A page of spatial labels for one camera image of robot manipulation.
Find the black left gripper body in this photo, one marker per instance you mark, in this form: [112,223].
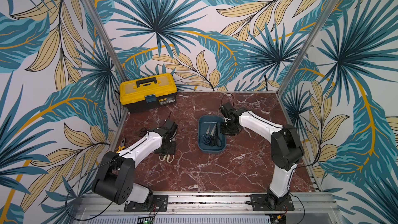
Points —
[167,149]

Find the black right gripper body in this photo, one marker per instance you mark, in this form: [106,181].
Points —
[230,127]

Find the cream handled kitchen scissors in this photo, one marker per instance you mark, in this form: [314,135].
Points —
[166,158]

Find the large black handled scissors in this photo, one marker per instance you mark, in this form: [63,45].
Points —
[215,139]

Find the teal plastic storage box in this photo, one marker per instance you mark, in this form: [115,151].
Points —
[204,122]

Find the blue handled scissors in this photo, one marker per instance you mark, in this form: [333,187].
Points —
[206,138]

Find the thin black scissors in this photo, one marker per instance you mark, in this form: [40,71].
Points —
[143,130]

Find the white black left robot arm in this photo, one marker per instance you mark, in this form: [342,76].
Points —
[115,175]

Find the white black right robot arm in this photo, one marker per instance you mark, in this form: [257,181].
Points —
[286,148]

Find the yellow black toolbox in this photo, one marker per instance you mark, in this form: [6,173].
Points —
[147,93]

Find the yellow handled pliers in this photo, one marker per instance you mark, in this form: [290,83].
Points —
[122,145]

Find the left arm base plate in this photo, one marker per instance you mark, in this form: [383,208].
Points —
[154,203]

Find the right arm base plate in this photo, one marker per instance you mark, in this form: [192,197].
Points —
[270,202]

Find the aluminium front rail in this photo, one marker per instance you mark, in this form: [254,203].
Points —
[212,208]

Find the left aluminium frame post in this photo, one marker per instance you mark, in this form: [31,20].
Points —
[92,11]

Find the aluminium frame post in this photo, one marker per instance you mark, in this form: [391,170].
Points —
[92,11]
[329,7]

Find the right aluminium frame post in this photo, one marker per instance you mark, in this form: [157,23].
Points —
[329,7]

